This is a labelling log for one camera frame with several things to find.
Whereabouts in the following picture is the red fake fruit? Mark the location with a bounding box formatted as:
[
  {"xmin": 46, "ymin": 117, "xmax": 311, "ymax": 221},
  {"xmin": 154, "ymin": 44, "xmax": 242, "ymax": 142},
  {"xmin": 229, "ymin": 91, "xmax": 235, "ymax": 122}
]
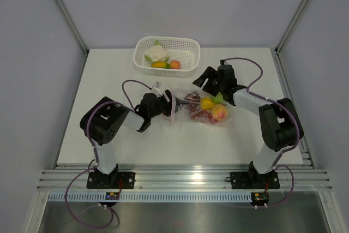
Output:
[{"xmin": 189, "ymin": 109, "xmax": 218, "ymax": 123}]

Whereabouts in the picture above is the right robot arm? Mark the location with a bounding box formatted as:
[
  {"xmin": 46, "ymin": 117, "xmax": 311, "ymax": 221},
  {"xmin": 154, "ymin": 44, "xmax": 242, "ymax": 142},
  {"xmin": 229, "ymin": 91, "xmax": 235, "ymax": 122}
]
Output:
[{"xmin": 193, "ymin": 64, "xmax": 304, "ymax": 189}]

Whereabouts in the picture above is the orange red fake peach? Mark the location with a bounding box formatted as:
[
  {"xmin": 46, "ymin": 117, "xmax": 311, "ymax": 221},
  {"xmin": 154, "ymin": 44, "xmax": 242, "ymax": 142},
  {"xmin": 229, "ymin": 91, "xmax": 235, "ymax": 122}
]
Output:
[{"xmin": 170, "ymin": 60, "xmax": 181, "ymax": 70}]

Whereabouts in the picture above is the white fake cauliflower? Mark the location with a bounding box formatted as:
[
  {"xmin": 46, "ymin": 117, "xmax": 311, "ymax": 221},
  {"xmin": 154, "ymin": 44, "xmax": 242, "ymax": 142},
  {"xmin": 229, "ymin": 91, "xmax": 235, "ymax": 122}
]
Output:
[{"xmin": 144, "ymin": 40, "xmax": 170, "ymax": 63}]

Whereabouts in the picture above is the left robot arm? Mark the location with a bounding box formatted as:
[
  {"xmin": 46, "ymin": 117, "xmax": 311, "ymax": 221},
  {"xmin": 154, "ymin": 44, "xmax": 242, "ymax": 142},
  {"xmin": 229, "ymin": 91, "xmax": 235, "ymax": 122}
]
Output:
[{"xmin": 80, "ymin": 90, "xmax": 176, "ymax": 189}]

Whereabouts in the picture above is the yellow green fake mango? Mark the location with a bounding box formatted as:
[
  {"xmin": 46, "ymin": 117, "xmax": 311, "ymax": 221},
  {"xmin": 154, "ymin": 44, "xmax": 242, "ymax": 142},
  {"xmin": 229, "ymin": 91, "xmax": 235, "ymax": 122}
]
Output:
[{"xmin": 151, "ymin": 61, "xmax": 171, "ymax": 69}]

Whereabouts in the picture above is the aluminium mounting rail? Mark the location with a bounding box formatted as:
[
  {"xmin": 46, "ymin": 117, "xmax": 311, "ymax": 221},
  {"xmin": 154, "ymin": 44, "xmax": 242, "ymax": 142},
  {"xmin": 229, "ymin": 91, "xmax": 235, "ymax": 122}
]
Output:
[{"xmin": 37, "ymin": 164, "xmax": 332, "ymax": 192}]

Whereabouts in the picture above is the orange yellow fake peach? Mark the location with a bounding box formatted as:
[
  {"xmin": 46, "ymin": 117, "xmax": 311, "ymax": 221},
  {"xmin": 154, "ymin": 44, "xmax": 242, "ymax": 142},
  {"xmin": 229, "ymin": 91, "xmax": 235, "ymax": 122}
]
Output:
[{"xmin": 210, "ymin": 104, "xmax": 229, "ymax": 122}]

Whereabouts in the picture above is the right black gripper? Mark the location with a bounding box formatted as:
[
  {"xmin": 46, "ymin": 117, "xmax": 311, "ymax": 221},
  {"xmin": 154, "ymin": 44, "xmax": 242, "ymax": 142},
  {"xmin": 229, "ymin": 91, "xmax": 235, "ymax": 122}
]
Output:
[{"xmin": 193, "ymin": 67, "xmax": 225, "ymax": 97}]

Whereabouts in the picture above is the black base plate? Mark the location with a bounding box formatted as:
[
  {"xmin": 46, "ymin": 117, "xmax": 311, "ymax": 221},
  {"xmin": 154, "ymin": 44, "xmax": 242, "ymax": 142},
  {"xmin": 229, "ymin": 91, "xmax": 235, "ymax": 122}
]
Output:
[
  {"xmin": 225, "ymin": 171, "xmax": 280, "ymax": 189},
  {"xmin": 86, "ymin": 171, "xmax": 136, "ymax": 189}
]

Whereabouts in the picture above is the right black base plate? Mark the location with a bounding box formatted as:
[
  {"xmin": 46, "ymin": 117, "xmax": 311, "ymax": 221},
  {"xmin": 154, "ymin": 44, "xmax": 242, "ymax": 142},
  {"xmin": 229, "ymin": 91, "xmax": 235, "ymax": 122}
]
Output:
[{"xmin": 225, "ymin": 171, "xmax": 280, "ymax": 189}]

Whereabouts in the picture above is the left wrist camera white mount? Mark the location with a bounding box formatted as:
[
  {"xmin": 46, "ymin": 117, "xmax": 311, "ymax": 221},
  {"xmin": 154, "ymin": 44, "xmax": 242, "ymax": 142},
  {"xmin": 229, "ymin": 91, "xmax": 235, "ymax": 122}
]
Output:
[{"xmin": 151, "ymin": 82, "xmax": 170, "ymax": 102}]

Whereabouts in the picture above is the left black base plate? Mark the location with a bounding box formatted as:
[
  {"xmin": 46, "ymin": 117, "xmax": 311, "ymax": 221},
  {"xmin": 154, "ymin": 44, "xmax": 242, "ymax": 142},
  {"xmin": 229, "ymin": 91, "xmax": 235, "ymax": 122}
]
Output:
[{"xmin": 86, "ymin": 171, "xmax": 136, "ymax": 189}]

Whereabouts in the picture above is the small circuit board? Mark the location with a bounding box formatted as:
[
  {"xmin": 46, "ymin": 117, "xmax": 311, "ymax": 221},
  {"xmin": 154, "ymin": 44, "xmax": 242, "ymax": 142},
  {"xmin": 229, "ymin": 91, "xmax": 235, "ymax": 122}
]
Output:
[
  {"xmin": 251, "ymin": 192, "xmax": 269, "ymax": 205},
  {"xmin": 105, "ymin": 192, "xmax": 120, "ymax": 200}
]

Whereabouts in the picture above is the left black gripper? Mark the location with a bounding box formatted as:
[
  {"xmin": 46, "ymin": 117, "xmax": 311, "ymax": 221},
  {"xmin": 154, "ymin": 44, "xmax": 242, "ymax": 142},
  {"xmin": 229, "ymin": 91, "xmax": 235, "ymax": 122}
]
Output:
[{"xmin": 149, "ymin": 89, "xmax": 187, "ymax": 119}]

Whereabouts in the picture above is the green fake apple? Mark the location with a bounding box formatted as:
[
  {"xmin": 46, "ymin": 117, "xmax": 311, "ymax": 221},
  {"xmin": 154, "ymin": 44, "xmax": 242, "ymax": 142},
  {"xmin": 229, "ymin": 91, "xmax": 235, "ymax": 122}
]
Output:
[{"xmin": 211, "ymin": 92, "xmax": 226, "ymax": 105}]

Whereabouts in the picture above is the right small circuit board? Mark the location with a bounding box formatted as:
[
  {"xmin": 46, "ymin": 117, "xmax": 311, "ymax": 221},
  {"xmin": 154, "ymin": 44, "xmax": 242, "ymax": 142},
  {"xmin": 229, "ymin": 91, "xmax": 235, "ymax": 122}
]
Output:
[{"xmin": 251, "ymin": 192, "xmax": 269, "ymax": 205}]

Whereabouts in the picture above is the yellow fake fruit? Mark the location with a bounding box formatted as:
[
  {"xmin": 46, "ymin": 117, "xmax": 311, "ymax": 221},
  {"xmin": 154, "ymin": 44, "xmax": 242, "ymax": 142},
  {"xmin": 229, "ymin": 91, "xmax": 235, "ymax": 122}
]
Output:
[{"xmin": 200, "ymin": 97, "xmax": 214, "ymax": 110}]

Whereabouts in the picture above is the left aluminium frame post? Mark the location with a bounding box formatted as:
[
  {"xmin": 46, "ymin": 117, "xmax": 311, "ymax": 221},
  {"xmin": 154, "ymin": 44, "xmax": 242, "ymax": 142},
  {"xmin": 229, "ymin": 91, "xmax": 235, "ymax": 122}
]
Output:
[{"xmin": 54, "ymin": 0, "xmax": 89, "ymax": 58}]

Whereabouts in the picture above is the white slotted cable duct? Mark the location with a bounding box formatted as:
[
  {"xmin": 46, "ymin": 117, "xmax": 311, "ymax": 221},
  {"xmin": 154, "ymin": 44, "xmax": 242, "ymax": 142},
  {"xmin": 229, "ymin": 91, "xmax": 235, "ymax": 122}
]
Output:
[{"xmin": 48, "ymin": 192, "xmax": 252, "ymax": 203}]

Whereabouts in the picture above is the clear zip top bag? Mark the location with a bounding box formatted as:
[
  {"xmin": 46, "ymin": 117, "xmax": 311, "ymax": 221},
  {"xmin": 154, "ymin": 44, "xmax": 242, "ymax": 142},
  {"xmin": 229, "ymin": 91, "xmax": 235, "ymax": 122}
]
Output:
[{"xmin": 166, "ymin": 88, "xmax": 233, "ymax": 126}]

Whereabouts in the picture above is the left small circuit board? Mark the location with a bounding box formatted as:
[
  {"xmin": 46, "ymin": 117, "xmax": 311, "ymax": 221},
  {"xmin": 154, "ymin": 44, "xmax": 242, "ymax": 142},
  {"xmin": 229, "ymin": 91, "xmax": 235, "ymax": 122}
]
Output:
[{"xmin": 105, "ymin": 192, "xmax": 120, "ymax": 200}]

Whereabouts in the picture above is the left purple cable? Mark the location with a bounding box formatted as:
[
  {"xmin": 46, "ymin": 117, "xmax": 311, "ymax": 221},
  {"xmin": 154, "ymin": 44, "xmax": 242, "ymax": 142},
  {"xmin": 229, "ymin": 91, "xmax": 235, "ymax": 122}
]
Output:
[{"xmin": 65, "ymin": 80, "xmax": 153, "ymax": 229}]

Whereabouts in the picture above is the white perforated plastic basket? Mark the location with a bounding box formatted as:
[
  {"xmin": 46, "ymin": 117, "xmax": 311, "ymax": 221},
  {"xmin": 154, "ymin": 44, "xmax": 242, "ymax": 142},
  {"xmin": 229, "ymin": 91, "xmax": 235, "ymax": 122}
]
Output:
[{"xmin": 133, "ymin": 36, "xmax": 201, "ymax": 77}]

